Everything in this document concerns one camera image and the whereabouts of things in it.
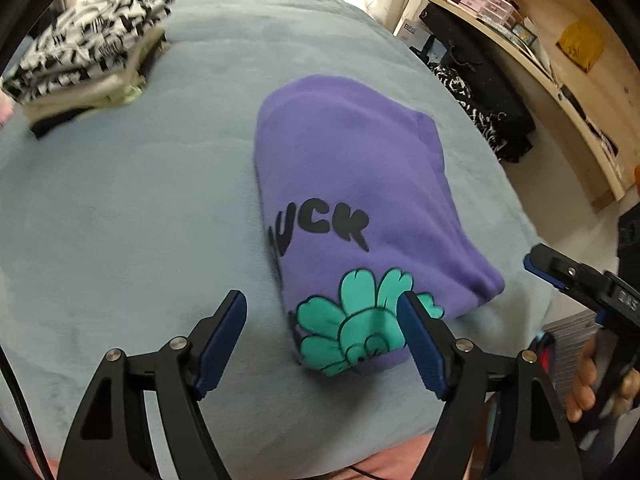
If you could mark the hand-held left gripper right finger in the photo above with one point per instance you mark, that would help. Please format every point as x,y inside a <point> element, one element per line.
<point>422,345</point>

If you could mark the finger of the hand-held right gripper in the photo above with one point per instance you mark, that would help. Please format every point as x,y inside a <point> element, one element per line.
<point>555,259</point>
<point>555,280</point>

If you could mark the yellow cloth on shelf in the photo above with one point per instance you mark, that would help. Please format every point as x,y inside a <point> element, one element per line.
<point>582,42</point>

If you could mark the grey-blue bed blanket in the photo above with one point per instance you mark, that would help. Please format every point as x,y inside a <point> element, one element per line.
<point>150,185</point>

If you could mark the black bag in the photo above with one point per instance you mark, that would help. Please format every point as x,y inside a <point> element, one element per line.
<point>480,60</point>

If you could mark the person's pink clothing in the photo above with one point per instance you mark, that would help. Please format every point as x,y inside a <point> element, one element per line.
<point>380,465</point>

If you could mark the pink white plush toy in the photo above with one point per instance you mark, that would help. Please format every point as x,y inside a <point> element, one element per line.
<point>4,110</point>

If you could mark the wooden wall shelf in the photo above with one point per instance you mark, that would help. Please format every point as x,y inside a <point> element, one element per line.
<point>600,0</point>

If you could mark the blue red plastic object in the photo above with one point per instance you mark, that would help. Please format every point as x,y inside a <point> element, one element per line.
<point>544,357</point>

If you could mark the white cardboard box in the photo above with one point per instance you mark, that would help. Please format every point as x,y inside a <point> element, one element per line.
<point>412,32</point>

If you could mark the black white printed folded garment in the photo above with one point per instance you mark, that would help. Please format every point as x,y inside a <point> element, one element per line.
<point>75,45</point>

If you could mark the colourful printed box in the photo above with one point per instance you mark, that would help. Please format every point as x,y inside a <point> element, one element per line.
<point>524,32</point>

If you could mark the purple zip hoodie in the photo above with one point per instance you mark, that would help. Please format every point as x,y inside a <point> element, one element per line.
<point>350,160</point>

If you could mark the cream folded garment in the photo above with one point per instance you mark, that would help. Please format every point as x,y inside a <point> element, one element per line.
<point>100,92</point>

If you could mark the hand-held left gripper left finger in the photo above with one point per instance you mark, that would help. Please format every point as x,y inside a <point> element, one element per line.
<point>222,342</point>

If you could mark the person's right hand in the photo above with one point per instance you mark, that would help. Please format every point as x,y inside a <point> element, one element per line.
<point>582,380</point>

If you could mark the black white patterned cloth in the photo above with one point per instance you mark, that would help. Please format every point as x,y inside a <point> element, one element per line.
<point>450,82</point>

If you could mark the dark cloth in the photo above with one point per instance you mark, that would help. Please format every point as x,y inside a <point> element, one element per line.
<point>630,232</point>

